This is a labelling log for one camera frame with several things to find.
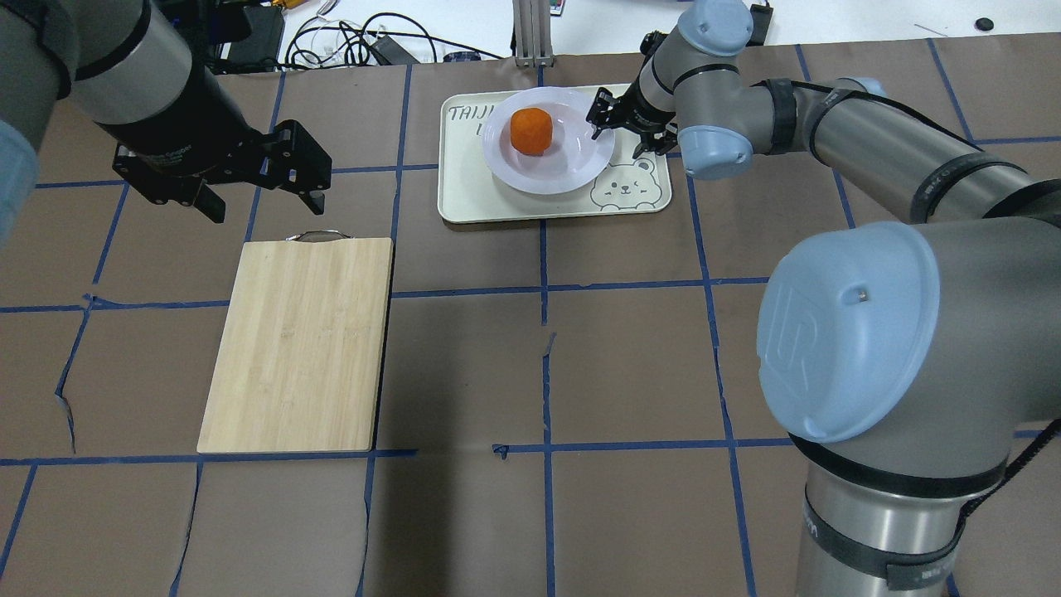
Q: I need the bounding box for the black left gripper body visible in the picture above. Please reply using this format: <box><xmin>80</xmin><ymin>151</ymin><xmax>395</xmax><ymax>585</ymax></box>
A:
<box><xmin>112</xmin><ymin>119</ymin><xmax>286</xmax><ymax>208</ymax></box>

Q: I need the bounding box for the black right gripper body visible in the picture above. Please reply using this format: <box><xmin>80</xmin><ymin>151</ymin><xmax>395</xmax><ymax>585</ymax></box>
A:
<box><xmin>587</xmin><ymin>87</ymin><xmax>678</xmax><ymax>156</ymax></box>

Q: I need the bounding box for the white round plate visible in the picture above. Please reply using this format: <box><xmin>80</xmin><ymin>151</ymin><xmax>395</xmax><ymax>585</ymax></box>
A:
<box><xmin>480</xmin><ymin>87</ymin><xmax>615</xmax><ymax>194</ymax></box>

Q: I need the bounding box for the orange fruit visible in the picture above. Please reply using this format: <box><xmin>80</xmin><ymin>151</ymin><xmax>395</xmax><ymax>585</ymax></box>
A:
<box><xmin>509</xmin><ymin>107</ymin><xmax>553</xmax><ymax>158</ymax></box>

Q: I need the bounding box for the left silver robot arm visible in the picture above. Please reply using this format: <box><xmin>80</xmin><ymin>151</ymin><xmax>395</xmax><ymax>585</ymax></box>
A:
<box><xmin>1</xmin><ymin>1</ymin><xmax>332</xmax><ymax>240</ymax></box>

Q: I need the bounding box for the cream bear tray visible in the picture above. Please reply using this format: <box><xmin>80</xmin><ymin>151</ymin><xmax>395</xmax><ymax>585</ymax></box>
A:
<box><xmin>437</xmin><ymin>85</ymin><xmax>673</xmax><ymax>224</ymax></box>

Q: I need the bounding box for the black flat power brick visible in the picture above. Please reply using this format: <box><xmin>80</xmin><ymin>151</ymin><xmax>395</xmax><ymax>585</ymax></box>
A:
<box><xmin>220</xmin><ymin>5</ymin><xmax>284</xmax><ymax>73</ymax></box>

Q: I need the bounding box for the black power adapter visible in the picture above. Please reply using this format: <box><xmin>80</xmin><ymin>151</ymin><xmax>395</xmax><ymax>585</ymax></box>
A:
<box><xmin>368</xmin><ymin>35</ymin><xmax>421</xmax><ymax>66</ymax></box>

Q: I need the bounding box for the wooden cutting board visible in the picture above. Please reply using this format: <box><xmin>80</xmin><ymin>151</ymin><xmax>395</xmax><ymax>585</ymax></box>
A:
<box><xmin>196</xmin><ymin>238</ymin><xmax>394</xmax><ymax>456</ymax></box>

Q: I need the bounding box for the aluminium frame post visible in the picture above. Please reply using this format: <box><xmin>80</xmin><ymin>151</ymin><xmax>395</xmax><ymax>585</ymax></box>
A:
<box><xmin>511</xmin><ymin>0</ymin><xmax>555</xmax><ymax>68</ymax></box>

